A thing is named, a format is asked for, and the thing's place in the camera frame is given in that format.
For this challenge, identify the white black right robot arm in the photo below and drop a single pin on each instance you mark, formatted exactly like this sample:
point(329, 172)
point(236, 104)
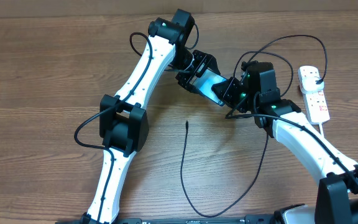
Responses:
point(256, 95)

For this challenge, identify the Samsung Galaxy smartphone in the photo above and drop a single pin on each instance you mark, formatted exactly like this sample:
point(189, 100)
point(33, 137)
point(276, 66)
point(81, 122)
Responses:
point(205, 83)

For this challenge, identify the white USB charger plug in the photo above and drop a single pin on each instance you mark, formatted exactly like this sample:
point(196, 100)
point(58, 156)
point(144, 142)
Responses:
point(310, 85)

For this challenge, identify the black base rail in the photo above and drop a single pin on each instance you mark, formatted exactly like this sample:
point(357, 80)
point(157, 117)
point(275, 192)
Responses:
point(248, 219)

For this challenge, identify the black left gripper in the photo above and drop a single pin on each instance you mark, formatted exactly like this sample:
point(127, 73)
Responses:
point(204, 60)

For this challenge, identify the white power extension strip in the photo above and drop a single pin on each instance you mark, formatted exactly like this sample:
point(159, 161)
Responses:
point(315, 103)

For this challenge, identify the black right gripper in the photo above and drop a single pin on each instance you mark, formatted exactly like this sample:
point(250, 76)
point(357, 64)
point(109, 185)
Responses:
point(229, 86)

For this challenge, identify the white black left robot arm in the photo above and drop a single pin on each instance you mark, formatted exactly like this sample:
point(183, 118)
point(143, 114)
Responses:
point(123, 122)

